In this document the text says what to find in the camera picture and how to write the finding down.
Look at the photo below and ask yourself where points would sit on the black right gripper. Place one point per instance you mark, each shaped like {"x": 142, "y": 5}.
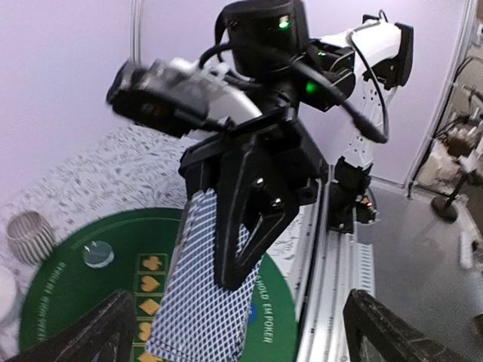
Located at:
{"x": 263, "y": 171}

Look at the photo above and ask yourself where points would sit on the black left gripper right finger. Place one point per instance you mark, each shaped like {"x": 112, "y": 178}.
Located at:
{"x": 375, "y": 333}

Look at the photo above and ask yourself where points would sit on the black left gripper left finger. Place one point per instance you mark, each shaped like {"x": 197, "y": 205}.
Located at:
{"x": 104, "y": 333}

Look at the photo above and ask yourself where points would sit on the clear acrylic dealer button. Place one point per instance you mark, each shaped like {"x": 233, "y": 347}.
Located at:
{"x": 98, "y": 254}

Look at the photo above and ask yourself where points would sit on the grey playing card deck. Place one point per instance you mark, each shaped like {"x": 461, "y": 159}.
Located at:
{"x": 198, "y": 320}

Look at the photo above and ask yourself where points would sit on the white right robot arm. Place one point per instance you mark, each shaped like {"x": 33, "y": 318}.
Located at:
{"x": 281, "y": 66}

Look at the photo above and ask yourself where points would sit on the round green poker mat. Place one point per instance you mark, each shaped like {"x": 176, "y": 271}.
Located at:
{"x": 64, "y": 288}

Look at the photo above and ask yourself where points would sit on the white ceramic bowl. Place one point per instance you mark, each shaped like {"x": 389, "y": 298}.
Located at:
{"x": 9, "y": 297}

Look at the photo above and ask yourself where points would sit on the floral white tablecloth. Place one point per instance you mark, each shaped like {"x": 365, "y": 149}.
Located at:
{"x": 131, "y": 168}

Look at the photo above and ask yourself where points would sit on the striped grey ceramic cup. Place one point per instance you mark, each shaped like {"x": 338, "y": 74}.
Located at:
{"x": 30, "y": 237}

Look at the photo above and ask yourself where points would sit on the left aluminium frame post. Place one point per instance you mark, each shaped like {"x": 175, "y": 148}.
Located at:
{"x": 135, "y": 33}

